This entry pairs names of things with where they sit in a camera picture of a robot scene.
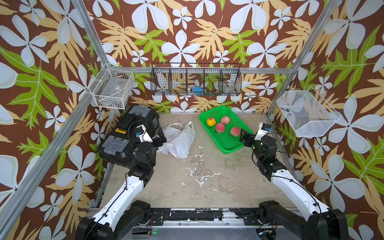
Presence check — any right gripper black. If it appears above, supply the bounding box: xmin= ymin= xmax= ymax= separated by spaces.
xmin=240 ymin=127 xmax=265 ymax=165

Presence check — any white plastic bag red print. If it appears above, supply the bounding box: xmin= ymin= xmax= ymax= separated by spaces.
xmin=157 ymin=121 xmax=196 ymax=159

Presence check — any pink peach back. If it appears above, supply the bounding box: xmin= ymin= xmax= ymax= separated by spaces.
xmin=221 ymin=116 xmax=231 ymax=125

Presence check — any yellow peach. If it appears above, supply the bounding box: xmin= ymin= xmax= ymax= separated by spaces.
xmin=206 ymin=117 xmax=216 ymax=127

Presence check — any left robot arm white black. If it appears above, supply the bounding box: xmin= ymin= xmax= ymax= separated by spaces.
xmin=75 ymin=133 xmax=167 ymax=240

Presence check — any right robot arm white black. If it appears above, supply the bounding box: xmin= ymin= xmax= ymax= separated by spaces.
xmin=240 ymin=129 xmax=349 ymax=240

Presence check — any green plastic basket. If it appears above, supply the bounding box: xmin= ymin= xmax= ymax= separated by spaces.
xmin=199 ymin=106 xmax=253 ymax=154

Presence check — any black toolbox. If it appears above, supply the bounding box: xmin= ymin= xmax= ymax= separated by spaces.
xmin=98 ymin=105 xmax=160 ymax=169

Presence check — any blue object in basket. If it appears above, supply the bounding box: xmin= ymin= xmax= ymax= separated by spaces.
xmin=192 ymin=87 xmax=204 ymax=96

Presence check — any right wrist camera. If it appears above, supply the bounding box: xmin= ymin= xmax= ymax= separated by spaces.
xmin=254 ymin=123 xmax=272 ymax=141

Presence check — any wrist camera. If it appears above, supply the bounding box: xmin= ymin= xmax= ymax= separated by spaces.
xmin=254 ymin=123 xmax=272 ymax=141
xmin=135 ymin=125 xmax=153 ymax=143

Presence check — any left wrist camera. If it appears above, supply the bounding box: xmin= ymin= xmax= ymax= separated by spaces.
xmin=135 ymin=125 xmax=153 ymax=143

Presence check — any black wire basket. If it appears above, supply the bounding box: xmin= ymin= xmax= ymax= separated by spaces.
xmin=150 ymin=63 xmax=242 ymax=97

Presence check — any white wire basket right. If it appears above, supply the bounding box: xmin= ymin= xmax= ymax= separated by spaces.
xmin=277 ymin=87 xmax=341 ymax=138

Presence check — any white wire basket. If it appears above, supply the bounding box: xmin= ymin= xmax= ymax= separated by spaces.
xmin=277 ymin=87 xmax=341 ymax=138
xmin=90 ymin=64 xmax=135 ymax=110

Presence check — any white wire basket left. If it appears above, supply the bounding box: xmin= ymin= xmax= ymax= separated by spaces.
xmin=90 ymin=64 xmax=135 ymax=110

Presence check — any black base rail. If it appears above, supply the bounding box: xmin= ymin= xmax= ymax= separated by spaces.
xmin=150 ymin=208 xmax=262 ymax=226

